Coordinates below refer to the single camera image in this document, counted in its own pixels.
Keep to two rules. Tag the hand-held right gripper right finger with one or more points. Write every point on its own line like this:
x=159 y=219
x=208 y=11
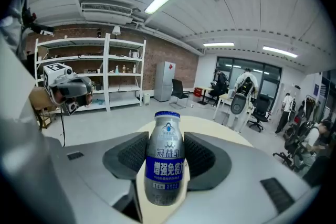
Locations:
x=204 y=160

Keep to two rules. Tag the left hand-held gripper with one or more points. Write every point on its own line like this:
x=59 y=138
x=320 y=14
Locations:
x=72 y=86

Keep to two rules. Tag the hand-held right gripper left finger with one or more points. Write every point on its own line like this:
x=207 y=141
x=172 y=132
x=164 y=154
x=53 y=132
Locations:
x=131 y=156

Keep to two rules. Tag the silver trash bottle blue label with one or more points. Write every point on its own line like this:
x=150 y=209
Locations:
x=164 y=170

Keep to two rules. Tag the small white waste bin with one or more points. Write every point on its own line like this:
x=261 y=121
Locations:
x=146 y=99

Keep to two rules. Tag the wooden chair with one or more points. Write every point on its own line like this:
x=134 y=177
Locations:
x=39 y=102

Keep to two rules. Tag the white metal shelving unit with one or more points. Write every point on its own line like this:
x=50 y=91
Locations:
x=106 y=70

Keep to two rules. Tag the blue spray bottle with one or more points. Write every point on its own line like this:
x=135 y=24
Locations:
x=116 y=70

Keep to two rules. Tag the white work table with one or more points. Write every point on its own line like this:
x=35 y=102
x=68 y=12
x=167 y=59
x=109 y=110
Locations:
x=223 y=102

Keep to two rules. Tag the small wooden side table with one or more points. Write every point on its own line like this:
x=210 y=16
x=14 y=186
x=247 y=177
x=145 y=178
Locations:
x=206 y=93

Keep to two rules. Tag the red plastic crate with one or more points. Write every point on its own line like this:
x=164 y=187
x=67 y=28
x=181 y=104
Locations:
x=198 y=91

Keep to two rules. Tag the white electric kettle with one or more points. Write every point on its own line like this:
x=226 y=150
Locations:
x=135 y=54

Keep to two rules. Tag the white table lamp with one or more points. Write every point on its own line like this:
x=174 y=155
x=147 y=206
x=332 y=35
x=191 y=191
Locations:
x=116 y=30

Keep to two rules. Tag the black office chair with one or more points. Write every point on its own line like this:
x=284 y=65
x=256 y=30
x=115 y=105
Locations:
x=179 y=90
x=261 y=112
x=290 y=149

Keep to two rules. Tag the silver refrigerator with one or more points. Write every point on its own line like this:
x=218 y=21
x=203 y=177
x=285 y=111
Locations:
x=164 y=81

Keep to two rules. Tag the ceiling air conditioner unit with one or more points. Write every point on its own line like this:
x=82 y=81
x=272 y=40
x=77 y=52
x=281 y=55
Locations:
x=106 y=10

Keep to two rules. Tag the person's grey shirt torso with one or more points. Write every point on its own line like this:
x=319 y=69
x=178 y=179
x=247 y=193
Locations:
x=11 y=26

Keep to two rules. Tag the dark glass window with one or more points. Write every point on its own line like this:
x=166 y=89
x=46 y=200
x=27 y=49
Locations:
x=249 y=73

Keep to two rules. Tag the clothes rack with garments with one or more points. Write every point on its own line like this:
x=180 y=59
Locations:
x=309 y=107

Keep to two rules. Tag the black head-worn camera mount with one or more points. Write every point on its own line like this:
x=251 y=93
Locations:
x=36 y=23

